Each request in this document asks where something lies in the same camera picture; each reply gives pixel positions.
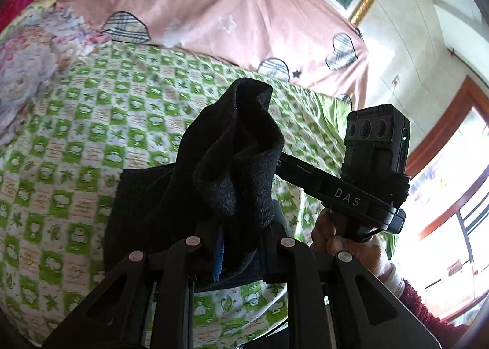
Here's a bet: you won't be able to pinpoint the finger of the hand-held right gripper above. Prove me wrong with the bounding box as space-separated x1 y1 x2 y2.
278 154 326 191

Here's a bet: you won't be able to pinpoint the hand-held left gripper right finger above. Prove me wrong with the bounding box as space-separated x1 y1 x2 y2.
262 236 440 349

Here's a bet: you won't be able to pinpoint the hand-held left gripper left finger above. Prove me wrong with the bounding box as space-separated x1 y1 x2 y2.
42 234 230 349

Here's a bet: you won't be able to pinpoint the black pants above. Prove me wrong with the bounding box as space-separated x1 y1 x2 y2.
103 78 285 289

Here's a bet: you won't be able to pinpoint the person's right forearm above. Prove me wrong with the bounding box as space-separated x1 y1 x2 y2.
380 263 472 340

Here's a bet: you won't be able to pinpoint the person's right hand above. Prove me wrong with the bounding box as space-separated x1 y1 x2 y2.
311 209 395 278

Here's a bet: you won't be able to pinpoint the plain green cloth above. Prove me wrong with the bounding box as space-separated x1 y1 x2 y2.
313 91 354 151

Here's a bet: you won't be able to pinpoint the green checked bed sheet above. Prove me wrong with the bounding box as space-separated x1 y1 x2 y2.
0 42 386 346

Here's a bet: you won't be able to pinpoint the pale floral cloth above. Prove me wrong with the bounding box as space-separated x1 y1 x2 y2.
0 0 111 144

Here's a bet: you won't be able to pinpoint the wooden window frame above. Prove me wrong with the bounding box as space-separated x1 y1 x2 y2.
405 76 489 330

